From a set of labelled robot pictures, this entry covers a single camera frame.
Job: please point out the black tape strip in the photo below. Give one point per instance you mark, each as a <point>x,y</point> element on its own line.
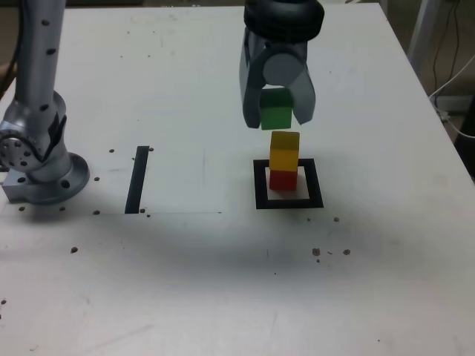
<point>136,181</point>

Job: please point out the black tape square outline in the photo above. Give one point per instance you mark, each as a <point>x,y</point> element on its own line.
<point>259,185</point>

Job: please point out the yellow cube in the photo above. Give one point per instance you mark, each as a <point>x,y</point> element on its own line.
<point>284,155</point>

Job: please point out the green cube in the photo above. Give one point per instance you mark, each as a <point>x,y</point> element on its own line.
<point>276,115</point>

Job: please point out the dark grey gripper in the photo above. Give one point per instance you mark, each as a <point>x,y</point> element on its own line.
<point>285,46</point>

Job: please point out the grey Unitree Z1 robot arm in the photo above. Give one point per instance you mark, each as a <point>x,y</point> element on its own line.
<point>37,74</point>

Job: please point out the red cube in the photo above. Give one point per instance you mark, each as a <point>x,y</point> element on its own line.
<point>282,181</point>

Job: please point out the white metal frame leg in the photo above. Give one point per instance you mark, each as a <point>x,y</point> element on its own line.
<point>421,29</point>

